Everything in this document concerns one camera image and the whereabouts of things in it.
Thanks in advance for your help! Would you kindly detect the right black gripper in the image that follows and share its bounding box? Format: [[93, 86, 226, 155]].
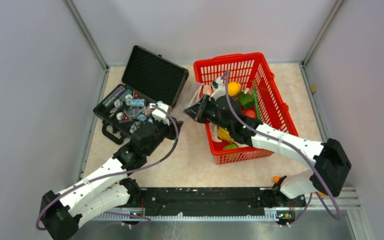
[[183, 94, 232, 132]]

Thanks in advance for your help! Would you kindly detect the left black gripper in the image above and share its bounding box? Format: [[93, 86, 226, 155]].
[[144, 112, 184, 157]]

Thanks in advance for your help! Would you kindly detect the yellow lemon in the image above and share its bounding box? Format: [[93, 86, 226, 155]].
[[227, 81, 242, 97]]

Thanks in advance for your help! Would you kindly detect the red tomato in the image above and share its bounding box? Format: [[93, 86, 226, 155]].
[[242, 108, 258, 119]]

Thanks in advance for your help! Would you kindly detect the clear zip top bag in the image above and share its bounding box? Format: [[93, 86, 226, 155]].
[[171, 80, 204, 121]]

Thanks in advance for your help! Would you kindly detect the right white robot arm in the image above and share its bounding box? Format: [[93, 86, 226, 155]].
[[183, 94, 352, 206]]

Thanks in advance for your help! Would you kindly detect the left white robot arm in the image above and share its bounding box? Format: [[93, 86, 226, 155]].
[[35, 116, 184, 240]]

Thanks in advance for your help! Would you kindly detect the white mushroom lower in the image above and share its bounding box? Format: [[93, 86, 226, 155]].
[[209, 123, 222, 143]]

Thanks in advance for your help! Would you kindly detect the white mushroom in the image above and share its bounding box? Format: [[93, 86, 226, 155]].
[[202, 84, 213, 96], [209, 123, 222, 143]]

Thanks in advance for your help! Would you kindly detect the napa cabbage toy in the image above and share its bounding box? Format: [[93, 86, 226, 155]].
[[217, 127, 234, 144]]

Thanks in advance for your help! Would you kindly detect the green bell pepper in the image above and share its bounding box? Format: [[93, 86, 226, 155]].
[[237, 92, 254, 110]]

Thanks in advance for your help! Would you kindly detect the white mushroom upper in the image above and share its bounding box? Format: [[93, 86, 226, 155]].
[[202, 84, 213, 96]]

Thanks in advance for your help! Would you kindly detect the green lime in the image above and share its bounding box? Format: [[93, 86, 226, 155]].
[[222, 143, 238, 151]]

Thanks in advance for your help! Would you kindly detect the red plastic basket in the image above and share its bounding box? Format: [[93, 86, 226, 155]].
[[193, 52, 298, 165]]

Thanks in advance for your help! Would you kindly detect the black poker chip case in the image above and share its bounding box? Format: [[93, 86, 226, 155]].
[[93, 45, 189, 145]]

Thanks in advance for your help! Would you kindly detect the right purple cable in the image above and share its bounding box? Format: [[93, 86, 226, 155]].
[[220, 70, 344, 221]]

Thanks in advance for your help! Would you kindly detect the purple cable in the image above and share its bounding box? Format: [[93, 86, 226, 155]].
[[35, 105, 180, 232], [220, 70, 344, 221]]

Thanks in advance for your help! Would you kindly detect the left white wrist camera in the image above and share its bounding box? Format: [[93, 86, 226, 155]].
[[148, 101, 172, 126]]

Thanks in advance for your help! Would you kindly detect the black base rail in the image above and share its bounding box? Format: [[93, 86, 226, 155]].
[[120, 187, 307, 221]]

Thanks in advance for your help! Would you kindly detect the orange handled tool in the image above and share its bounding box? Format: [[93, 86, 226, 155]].
[[272, 176, 327, 197]]

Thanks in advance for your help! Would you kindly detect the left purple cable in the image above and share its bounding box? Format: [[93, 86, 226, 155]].
[[35, 105, 180, 232]]

